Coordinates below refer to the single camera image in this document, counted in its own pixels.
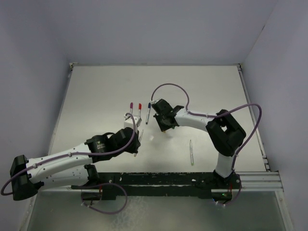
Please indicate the green marker pen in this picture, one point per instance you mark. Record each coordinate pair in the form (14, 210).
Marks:
(191, 153)

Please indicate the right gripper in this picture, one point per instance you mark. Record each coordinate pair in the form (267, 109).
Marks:
(162, 128)

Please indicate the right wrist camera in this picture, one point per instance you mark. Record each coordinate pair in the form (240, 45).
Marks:
(153, 101)

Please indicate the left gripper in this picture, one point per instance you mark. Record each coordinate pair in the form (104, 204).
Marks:
(133, 149)

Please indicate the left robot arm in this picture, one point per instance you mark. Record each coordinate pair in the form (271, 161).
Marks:
(71, 167)

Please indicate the yellow marker pen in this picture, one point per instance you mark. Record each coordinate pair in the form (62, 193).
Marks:
(140, 139)

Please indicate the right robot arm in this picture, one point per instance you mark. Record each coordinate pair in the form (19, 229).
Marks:
(225, 132)

